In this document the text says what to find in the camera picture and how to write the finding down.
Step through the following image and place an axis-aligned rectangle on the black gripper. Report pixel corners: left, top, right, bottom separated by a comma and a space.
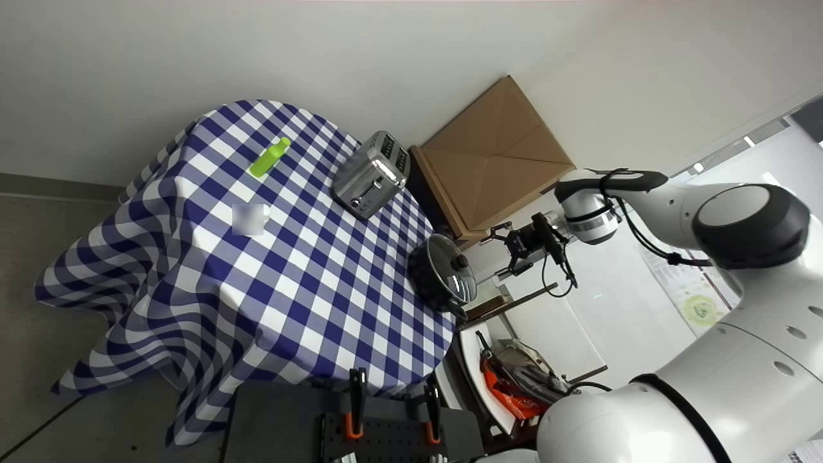
487, 215, 569, 280

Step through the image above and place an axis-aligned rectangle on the round glass pot lid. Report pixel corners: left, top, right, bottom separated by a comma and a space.
426, 235, 476, 310

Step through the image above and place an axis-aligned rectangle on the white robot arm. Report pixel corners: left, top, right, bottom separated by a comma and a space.
476, 168, 823, 463

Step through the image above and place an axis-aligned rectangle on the black cooking pot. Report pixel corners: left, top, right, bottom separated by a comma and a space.
408, 243, 458, 312

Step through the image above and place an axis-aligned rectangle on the brown cardboard box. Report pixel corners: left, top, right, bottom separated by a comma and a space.
412, 76, 574, 247

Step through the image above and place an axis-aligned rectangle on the orange grey item pile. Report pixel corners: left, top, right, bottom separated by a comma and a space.
480, 341, 570, 424

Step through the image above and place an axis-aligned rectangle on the silver toaster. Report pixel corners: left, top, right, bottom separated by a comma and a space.
332, 132, 408, 221

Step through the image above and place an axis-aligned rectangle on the black orange clamp right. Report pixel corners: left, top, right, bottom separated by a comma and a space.
425, 382, 443, 446

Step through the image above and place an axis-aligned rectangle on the black orange clamp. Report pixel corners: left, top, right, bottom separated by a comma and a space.
344, 370, 365, 442
425, 382, 443, 446

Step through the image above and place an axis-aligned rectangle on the black orange clamp left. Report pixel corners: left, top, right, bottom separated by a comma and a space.
344, 370, 365, 442

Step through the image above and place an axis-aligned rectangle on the small white bottle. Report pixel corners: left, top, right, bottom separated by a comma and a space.
237, 203, 269, 238

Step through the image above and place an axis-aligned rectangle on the green sponge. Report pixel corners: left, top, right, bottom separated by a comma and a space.
250, 140, 291, 180

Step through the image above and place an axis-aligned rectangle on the blue white checkered tablecloth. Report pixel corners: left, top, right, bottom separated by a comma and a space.
35, 102, 456, 449

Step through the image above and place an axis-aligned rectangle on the wall poster with green circle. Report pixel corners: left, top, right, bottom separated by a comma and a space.
642, 256, 740, 337

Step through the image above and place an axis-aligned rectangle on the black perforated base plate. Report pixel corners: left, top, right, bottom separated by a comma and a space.
317, 396, 484, 463

